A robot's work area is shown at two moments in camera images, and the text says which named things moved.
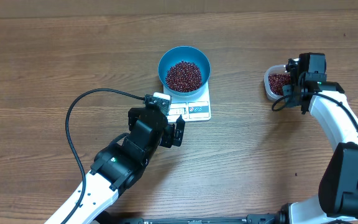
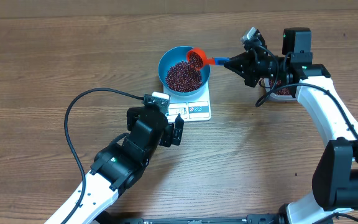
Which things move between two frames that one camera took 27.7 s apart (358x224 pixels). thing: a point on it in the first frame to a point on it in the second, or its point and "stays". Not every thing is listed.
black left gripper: (169, 140) stays
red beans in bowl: (184, 76) stays
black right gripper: (291, 101) to (248, 67)
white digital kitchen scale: (194, 108) stays
